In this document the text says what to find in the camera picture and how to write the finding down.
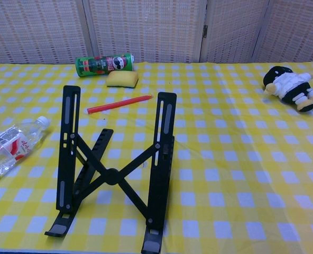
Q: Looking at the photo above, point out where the woven folding screen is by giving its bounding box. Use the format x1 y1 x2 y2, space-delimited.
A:
0 0 313 66

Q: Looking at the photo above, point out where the black folding stand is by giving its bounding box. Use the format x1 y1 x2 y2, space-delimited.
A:
44 85 177 254

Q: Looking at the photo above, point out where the green Pringles can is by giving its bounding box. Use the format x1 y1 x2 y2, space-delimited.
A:
75 52 135 78

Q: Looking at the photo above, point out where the yellow sponge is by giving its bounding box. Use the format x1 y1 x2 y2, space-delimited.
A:
105 70 139 88

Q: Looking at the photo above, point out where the yellow checked tablecloth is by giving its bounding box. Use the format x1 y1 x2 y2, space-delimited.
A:
0 60 313 254

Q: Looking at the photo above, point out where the clear plastic water bottle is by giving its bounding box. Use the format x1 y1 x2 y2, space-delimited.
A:
0 115 51 187

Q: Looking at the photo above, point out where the black and white plush doll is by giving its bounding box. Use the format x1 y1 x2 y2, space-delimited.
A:
262 66 313 113

